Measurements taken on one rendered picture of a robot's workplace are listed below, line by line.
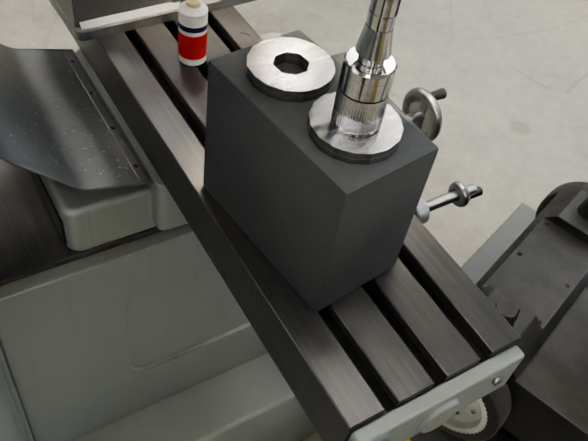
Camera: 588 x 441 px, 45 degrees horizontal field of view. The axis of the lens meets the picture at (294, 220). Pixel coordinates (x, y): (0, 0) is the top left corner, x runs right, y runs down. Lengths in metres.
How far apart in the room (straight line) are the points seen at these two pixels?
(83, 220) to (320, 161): 0.45
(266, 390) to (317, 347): 0.80
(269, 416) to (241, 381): 0.09
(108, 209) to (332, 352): 0.41
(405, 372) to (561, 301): 0.63
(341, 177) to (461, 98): 2.07
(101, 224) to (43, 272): 0.12
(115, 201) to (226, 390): 0.64
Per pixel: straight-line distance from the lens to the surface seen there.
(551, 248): 1.41
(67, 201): 1.00
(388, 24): 0.59
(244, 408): 1.51
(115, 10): 1.10
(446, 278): 0.83
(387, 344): 0.76
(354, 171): 0.64
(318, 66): 0.73
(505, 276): 1.32
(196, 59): 1.03
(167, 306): 1.25
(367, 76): 0.61
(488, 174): 2.41
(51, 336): 1.17
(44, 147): 0.96
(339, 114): 0.64
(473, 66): 2.87
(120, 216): 1.02
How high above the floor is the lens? 1.55
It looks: 48 degrees down
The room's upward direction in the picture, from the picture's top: 11 degrees clockwise
